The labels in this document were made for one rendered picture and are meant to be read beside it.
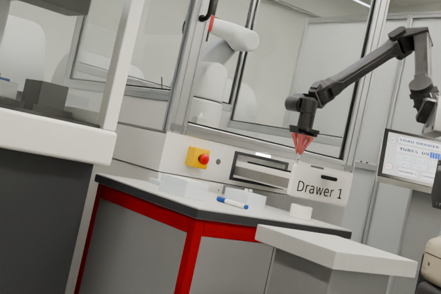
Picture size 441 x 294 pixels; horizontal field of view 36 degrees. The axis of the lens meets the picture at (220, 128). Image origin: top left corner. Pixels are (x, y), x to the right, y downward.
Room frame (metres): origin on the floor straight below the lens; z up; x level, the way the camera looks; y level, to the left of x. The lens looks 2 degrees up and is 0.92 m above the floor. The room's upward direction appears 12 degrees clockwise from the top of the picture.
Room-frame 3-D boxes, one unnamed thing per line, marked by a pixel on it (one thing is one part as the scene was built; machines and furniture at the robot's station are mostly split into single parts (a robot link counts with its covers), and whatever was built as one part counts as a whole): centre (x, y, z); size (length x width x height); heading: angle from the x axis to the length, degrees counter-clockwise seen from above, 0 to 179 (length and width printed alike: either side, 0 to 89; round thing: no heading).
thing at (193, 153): (2.49, 0.06, 0.88); 0.07 x 0.05 x 0.07; 128
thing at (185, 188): (2.08, 0.07, 0.79); 0.13 x 0.09 x 0.05; 43
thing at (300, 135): (2.51, -0.30, 1.01); 0.07 x 0.07 x 0.09; 37
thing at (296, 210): (2.22, -0.31, 0.78); 0.07 x 0.07 x 0.04
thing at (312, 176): (2.45, -0.39, 0.87); 0.29 x 0.02 x 0.11; 128
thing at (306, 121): (2.50, -0.30, 1.08); 0.10 x 0.07 x 0.07; 37
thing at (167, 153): (3.11, 0.07, 0.87); 1.02 x 0.95 x 0.14; 128
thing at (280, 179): (2.62, -0.26, 0.86); 0.40 x 0.26 x 0.06; 38
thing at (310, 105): (2.50, -0.30, 1.15); 0.07 x 0.06 x 0.07; 42
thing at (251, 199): (2.36, -0.13, 0.78); 0.12 x 0.08 x 0.04; 39
